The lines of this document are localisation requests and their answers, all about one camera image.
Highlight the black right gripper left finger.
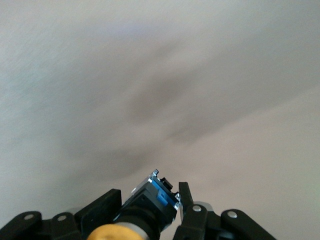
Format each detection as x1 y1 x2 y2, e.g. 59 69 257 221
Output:
0 188 123 240

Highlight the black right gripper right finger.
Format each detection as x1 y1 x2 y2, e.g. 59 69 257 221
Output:
173 181 276 240

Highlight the yellow cap push button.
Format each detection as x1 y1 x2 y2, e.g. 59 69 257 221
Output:
88 169 182 240

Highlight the brown table mat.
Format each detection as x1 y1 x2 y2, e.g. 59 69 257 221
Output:
0 0 320 240

